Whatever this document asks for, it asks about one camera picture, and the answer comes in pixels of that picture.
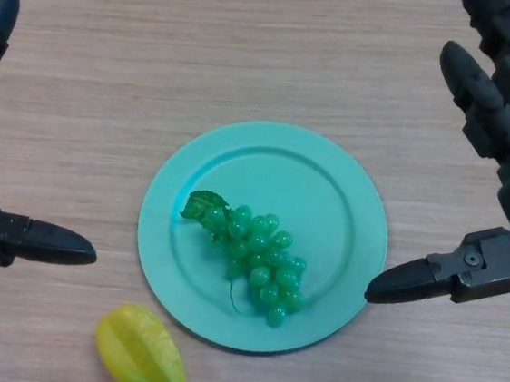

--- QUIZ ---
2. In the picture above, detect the yellow starfruit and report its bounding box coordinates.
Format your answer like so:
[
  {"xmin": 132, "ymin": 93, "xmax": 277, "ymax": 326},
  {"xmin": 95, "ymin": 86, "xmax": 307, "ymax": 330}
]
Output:
[{"xmin": 90, "ymin": 299, "xmax": 195, "ymax": 382}]

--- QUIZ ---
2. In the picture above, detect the green grape bunch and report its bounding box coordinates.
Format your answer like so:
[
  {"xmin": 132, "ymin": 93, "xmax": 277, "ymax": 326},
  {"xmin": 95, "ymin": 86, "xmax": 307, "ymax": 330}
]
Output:
[{"xmin": 168, "ymin": 187, "xmax": 317, "ymax": 332}]

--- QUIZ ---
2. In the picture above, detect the round teal plate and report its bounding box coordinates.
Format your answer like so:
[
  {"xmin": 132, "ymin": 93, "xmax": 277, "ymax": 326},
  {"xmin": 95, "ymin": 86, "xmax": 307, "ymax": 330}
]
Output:
[{"xmin": 125, "ymin": 109, "xmax": 400, "ymax": 367}]

